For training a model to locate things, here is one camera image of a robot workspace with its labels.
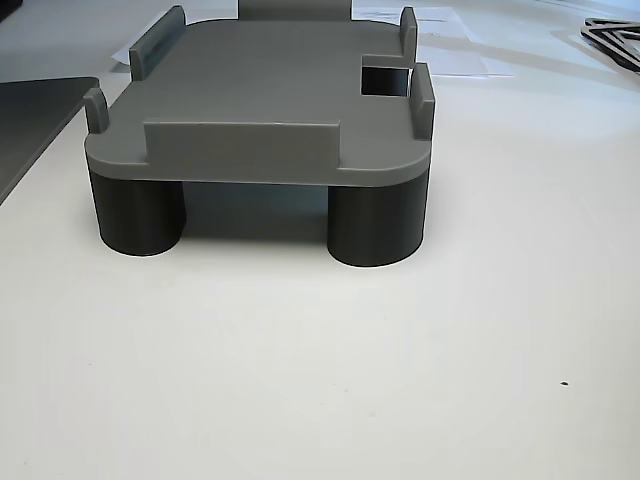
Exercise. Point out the grey holder with black legs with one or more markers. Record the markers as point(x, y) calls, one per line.
point(260, 80)

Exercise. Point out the grey flat plate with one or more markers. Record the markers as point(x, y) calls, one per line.
point(30, 125)

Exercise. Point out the black triangular frame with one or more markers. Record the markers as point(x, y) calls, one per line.
point(607, 37)

